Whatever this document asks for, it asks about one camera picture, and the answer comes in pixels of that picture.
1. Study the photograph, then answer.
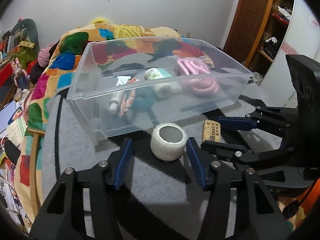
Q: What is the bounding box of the grey neck pillow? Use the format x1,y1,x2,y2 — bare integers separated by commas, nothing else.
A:
1,18,40,52

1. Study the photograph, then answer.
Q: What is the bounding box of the cork eraser block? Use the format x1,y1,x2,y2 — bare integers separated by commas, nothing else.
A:
202,120,221,142

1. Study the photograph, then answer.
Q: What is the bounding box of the white surfboard panel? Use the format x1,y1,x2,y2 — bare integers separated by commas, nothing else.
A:
260,0,319,107

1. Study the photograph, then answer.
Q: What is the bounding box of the wooden T-shaped stick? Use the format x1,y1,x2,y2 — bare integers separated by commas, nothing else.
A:
27,127,46,218

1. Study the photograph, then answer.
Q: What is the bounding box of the green patterned box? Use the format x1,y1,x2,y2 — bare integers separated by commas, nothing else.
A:
7,47,37,69

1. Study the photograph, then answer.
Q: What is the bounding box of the pink knitted hat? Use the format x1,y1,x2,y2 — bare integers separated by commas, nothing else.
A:
37,43,55,68

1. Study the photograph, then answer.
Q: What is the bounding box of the blue white booklet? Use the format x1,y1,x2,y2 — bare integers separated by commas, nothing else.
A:
0,101,16,133

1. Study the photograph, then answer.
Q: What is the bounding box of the colourful patchwork blanket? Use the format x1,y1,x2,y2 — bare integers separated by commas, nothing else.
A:
13,22,216,223

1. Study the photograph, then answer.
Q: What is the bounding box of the pink rope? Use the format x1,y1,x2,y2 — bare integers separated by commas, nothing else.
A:
175,56,221,95

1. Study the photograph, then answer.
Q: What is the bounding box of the brown wooden door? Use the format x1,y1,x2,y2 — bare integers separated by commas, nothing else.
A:
223,0,272,63

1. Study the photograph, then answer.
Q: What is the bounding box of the blue tape roll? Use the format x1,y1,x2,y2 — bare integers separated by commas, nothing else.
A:
129,87,155,113

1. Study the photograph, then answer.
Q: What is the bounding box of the red box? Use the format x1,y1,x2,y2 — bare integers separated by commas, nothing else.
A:
0,63,12,87

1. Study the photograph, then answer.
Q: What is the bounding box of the wooden shelf unit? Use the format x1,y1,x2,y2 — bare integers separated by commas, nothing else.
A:
257,0,297,63

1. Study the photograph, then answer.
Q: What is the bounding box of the pink white small tube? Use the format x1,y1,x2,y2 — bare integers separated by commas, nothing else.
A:
119,88,136,116

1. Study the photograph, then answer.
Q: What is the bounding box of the yellow pillow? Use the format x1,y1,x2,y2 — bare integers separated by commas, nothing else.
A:
91,17,110,24

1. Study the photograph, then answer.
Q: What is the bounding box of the white toothpaste tube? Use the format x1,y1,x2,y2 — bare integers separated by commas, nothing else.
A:
109,76,131,114

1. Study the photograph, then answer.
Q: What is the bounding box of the white bandage roll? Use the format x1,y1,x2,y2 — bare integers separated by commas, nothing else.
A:
150,122,187,161

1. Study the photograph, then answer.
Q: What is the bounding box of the pink bunny toy bottle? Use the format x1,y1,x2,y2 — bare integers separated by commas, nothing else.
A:
10,57,30,90

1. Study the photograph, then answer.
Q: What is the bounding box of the clear plastic storage box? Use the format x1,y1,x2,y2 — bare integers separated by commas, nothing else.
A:
67,37,253,144

